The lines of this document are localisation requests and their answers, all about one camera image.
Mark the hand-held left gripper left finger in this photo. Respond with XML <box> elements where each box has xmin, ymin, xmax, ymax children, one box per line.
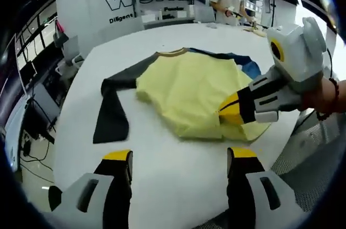
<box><xmin>61</xmin><ymin>149</ymin><xmax>134</xmax><ymax>229</ymax></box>

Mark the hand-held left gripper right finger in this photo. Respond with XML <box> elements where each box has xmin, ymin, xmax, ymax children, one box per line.
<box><xmin>227</xmin><ymin>147</ymin><xmax>300</xmax><ymax>229</ymax></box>

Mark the yellow black blue garment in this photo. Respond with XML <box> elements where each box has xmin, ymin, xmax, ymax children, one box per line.
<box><xmin>92</xmin><ymin>47</ymin><xmax>272</xmax><ymax>145</ymax></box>

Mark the person's right hand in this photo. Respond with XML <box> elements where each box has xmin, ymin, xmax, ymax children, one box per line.
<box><xmin>299</xmin><ymin>74</ymin><xmax>338</xmax><ymax>115</ymax></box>

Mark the beige cloth item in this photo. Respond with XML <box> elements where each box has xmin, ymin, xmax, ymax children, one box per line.
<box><xmin>243</xmin><ymin>25</ymin><xmax>269</xmax><ymax>38</ymax></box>

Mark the black tripod stand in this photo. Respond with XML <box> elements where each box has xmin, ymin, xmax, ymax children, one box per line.
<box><xmin>266</xmin><ymin>0</ymin><xmax>279</xmax><ymax>28</ymax></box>

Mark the grey mesh chair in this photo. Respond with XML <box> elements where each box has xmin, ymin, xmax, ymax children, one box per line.
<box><xmin>270</xmin><ymin>109</ymin><xmax>344</xmax><ymax>213</ymax></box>

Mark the white shelf with boxes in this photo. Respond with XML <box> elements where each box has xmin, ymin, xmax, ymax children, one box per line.
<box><xmin>240</xmin><ymin>0</ymin><xmax>264</xmax><ymax>24</ymax></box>

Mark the grey chair back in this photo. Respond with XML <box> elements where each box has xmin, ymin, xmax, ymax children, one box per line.
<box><xmin>193</xmin><ymin>5</ymin><xmax>216</xmax><ymax>23</ymax></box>

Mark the grey white office chair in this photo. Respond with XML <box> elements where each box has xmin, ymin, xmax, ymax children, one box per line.
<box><xmin>55</xmin><ymin>35</ymin><xmax>85</xmax><ymax>76</ymax></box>

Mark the hanging dark bag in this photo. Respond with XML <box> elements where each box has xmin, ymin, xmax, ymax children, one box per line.
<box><xmin>53</xmin><ymin>20</ymin><xmax>70</xmax><ymax>49</ymax></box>

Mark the dark bead bracelet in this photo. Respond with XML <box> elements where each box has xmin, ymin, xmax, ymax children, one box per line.
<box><xmin>316</xmin><ymin>77</ymin><xmax>340</xmax><ymax>121</ymax></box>

